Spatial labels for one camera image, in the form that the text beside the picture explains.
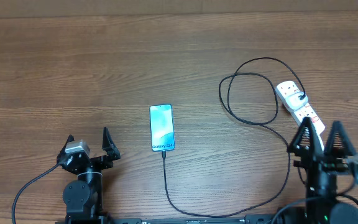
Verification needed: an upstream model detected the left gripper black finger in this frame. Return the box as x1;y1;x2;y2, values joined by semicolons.
102;127;121;161
57;134;75;164

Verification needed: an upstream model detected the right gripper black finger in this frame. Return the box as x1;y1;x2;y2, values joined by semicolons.
324;121;357;157
287;117;323;157

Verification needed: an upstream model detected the blue Samsung smartphone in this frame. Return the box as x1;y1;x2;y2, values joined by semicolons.
149;104;175;152

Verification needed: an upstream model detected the black USB charging cable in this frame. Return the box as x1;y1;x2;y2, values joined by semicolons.
161;57;307;218

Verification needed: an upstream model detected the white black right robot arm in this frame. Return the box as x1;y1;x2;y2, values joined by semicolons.
271;117;358;223

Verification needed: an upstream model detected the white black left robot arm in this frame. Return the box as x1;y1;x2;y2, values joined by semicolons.
11;127;121;224

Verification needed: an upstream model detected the white USB charger adapter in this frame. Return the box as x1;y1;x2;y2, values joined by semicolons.
284;91;308;112

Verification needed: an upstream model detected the white power strip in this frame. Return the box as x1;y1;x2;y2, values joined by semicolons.
275;81;325;134

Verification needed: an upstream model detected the brown cardboard backdrop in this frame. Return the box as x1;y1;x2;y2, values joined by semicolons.
0;0;358;18

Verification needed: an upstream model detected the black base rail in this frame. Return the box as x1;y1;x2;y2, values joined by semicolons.
56;214;273;224

